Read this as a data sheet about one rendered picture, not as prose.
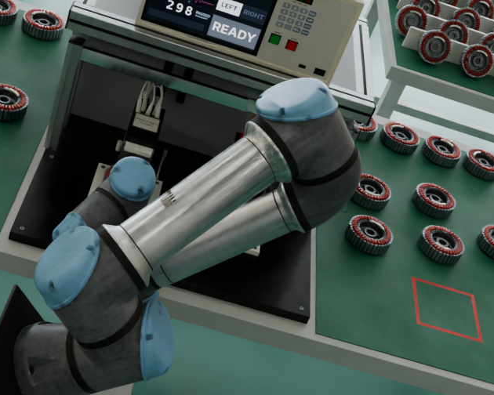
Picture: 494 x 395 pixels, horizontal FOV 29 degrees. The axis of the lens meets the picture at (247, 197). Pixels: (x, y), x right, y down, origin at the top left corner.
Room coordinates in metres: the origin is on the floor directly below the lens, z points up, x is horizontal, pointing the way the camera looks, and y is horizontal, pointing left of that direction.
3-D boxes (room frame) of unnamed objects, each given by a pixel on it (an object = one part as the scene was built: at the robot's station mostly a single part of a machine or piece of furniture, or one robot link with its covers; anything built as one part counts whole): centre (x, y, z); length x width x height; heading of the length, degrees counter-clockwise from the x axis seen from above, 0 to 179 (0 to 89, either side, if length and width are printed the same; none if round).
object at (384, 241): (1.87, -0.31, 0.77); 0.11 x 0.11 x 0.04
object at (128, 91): (1.91, 0.18, 0.92); 0.66 x 0.01 x 0.30; 100
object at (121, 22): (1.98, 0.19, 1.09); 0.68 x 0.44 x 0.05; 100
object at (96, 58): (1.76, 0.15, 1.03); 0.62 x 0.01 x 0.03; 100
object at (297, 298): (1.68, 0.14, 0.76); 0.64 x 0.47 x 0.02; 100
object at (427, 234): (1.94, -0.49, 0.77); 0.11 x 0.11 x 0.04
